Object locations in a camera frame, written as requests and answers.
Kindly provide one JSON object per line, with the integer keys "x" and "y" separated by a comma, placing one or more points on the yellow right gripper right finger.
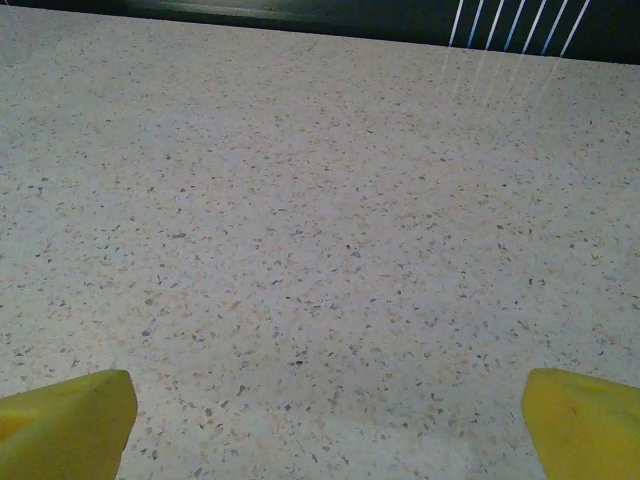
{"x": 585, "y": 430}

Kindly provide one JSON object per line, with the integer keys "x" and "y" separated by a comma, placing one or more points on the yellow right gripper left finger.
{"x": 65, "y": 430}

